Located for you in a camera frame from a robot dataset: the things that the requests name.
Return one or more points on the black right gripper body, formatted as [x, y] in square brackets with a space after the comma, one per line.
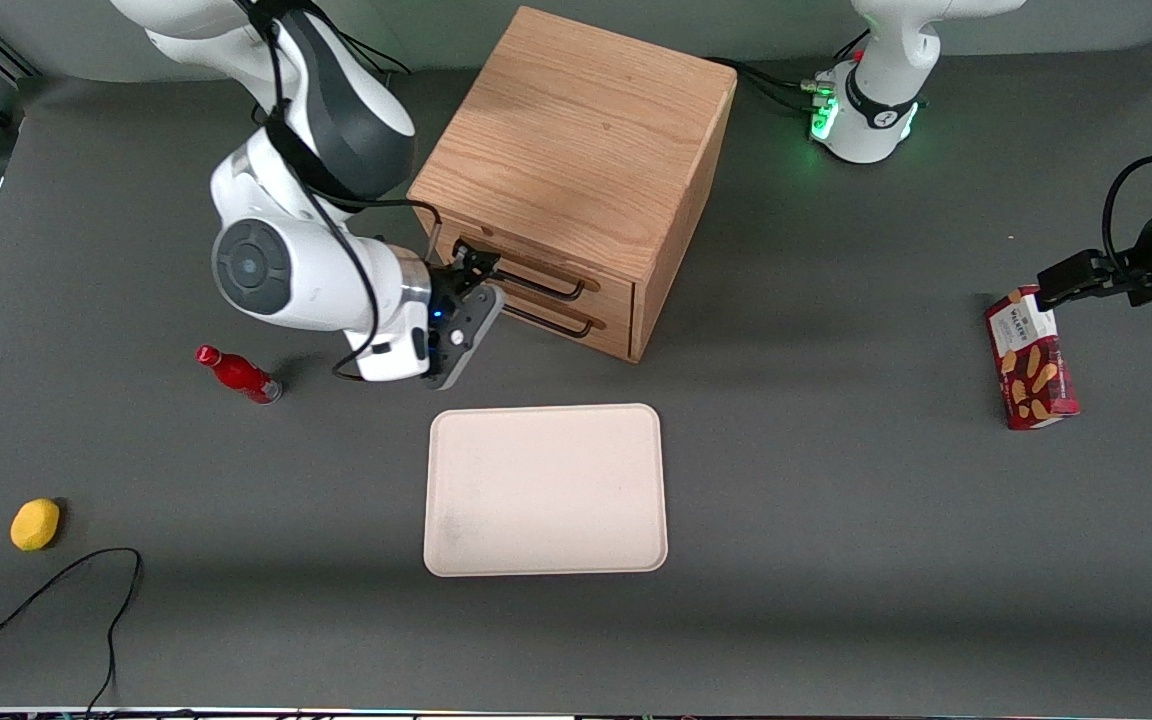
[448, 284]

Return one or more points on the red shortbread biscuit box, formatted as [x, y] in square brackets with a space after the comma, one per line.
[1036, 380]

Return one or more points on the red bottle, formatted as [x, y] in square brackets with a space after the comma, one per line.
[236, 373]

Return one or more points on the wooden drawer cabinet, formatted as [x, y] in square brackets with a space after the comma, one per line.
[586, 130]

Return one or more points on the yellow lemon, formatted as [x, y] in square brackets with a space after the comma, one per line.
[34, 525]

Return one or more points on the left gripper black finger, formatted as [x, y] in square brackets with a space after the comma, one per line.
[1086, 275]

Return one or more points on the beige plastic tray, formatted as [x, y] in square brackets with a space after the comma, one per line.
[546, 490]

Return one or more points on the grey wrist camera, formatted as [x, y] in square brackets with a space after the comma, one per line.
[476, 330]

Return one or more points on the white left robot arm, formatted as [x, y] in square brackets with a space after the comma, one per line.
[886, 100]

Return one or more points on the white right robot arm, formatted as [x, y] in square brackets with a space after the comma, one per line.
[316, 270]

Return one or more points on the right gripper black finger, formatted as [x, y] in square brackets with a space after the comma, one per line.
[481, 258]
[466, 280]

